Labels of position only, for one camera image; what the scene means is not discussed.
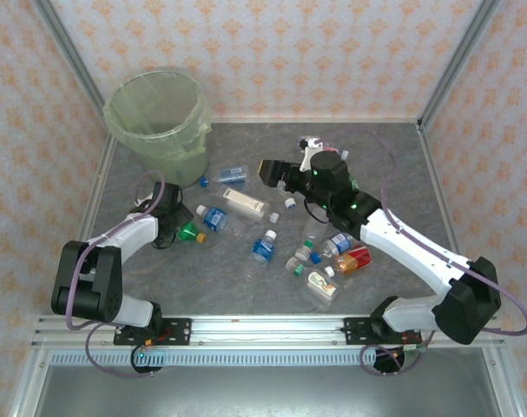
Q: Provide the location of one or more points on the green bottle orange cap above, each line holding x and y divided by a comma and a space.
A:
187, 231

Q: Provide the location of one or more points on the large clear bottle beige label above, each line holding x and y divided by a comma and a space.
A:
243, 202

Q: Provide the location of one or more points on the blue label bottle white cap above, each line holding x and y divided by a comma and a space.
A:
215, 218
261, 249

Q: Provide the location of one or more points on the clear unlabelled plastic bottle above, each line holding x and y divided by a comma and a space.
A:
314, 228

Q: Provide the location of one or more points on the small clear bottle green cap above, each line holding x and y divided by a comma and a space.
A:
294, 265
304, 252

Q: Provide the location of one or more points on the red label bottle orange liquid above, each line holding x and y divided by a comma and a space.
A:
356, 257

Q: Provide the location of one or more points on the clear bottle colourful label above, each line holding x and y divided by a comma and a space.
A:
321, 286

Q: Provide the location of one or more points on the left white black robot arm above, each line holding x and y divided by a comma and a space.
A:
137, 234

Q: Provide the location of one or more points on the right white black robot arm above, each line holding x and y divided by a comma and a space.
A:
402, 252

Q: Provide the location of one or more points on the green-lined trash bin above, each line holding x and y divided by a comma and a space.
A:
150, 108

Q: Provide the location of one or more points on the small clear plastic bottle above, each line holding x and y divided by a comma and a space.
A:
344, 153

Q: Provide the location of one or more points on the crushed clear bottle blue label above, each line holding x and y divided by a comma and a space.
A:
232, 175

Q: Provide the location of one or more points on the small base circuit board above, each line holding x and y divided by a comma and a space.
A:
413, 349

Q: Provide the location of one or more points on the grey metal front panel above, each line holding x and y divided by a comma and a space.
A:
263, 391

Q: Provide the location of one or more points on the aluminium back edge rail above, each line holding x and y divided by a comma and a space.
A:
311, 120

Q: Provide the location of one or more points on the aluminium side edge rail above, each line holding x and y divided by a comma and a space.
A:
97, 182
437, 174

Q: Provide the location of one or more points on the aluminium front rail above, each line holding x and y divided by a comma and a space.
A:
267, 332

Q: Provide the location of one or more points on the aluminium corner frame post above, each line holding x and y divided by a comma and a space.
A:
70, 50
458, 61

